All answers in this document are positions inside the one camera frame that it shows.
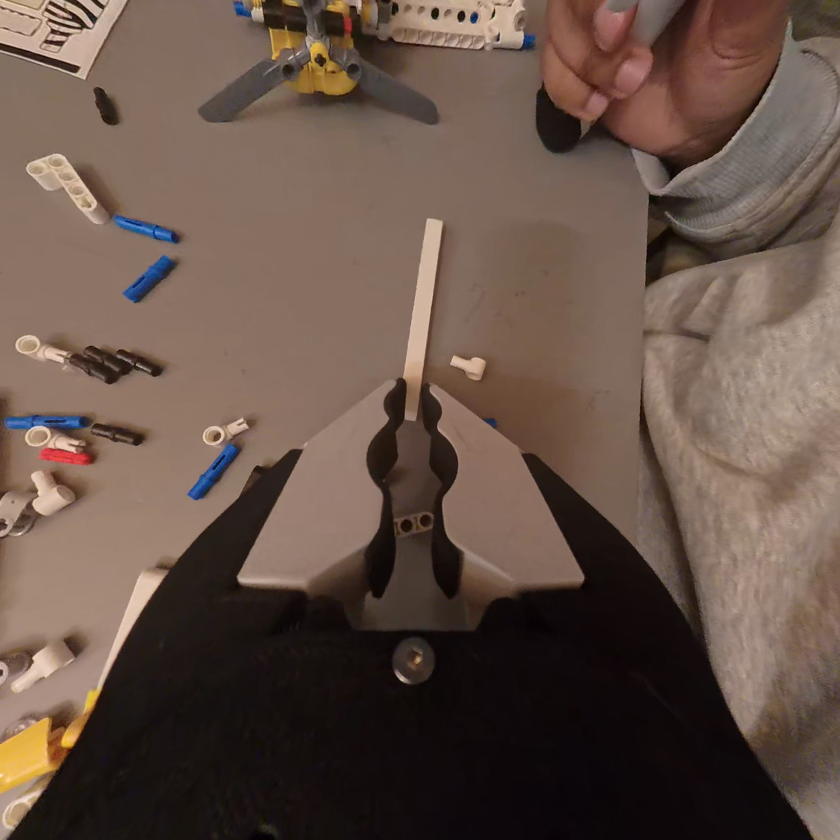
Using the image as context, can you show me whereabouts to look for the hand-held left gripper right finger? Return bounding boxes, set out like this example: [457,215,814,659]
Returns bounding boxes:
[419,382,586,626]

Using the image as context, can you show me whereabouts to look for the person's right forearm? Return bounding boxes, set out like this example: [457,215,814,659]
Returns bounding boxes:
[633,20,840,245]

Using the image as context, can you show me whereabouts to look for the loose small lego pieces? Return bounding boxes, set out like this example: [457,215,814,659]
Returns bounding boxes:
[0,333,252,695]

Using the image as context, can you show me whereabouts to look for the lego helicopter model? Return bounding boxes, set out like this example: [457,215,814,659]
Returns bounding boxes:
[197,0,537,127]

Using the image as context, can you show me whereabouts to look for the pile of white yellow lego parts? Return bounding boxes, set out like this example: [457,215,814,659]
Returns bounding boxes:
[0,689,102,840]

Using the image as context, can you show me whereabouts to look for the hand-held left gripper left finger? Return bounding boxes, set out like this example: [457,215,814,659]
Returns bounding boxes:
[236,378,406,623]

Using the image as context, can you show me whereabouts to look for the person's right hand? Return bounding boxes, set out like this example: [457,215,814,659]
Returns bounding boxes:
[541,0,795,160]

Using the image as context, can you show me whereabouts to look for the long blue lego pin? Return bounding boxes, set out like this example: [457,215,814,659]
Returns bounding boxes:
[122,255,177,304]
[187,443,242,501]
[112,214,180,244]
[3,414,93,431]

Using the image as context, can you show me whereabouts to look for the long thin white lego beam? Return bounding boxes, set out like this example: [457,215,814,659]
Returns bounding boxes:
[403,218,445,421]

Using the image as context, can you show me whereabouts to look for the zebra sticker sheet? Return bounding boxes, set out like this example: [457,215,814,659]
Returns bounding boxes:
[0,0,130,81]

